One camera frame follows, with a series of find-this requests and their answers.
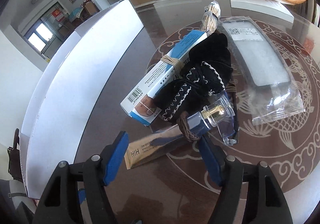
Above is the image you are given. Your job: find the gold HIH tube box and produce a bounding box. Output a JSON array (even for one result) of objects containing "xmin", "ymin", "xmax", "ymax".
[{"xmin": 124, "ymin": 124, "xmax": 200, "ymax": 169}]

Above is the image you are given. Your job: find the clear perfume bottle gold cap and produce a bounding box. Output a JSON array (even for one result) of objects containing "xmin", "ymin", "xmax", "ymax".
[{"xmin": 187, "ymin": 93, "xmax": 236, "ymax": 145}]

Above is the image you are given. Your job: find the packaged phone case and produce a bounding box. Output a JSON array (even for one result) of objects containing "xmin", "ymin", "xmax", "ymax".
[{"xmin": 218, "ymin": 16, "xmax": 305, "ymax": 125}]

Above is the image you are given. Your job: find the blue white ointment box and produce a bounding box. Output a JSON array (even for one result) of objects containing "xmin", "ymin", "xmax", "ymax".
[{"xmin": 120, "ymin": 30, "xmax": 207, "ymax": 126}]

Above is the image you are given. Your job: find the black embroidered velvet pouch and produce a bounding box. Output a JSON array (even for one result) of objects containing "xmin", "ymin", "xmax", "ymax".
[{"xmin": 153, "ymin": 33, "xmax": 233, "ymax": 123}]

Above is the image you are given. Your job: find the bagged bundle of sticks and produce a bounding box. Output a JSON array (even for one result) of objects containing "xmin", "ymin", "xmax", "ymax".
[{"xmin": 200, "ymin": 0, "xmax": 221, "ymax": 36}]

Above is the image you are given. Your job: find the large white storage box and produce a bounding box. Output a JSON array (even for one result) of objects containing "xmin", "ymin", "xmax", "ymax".
[{"xmin": 20, "ymin": 0, "xmax": 143, "ymax": 199}]

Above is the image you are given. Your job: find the white box lid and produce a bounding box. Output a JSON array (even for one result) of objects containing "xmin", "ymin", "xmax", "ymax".
[{"xmin": 230, "ymin": 0, "xmax": 294, "ymax": 23}]

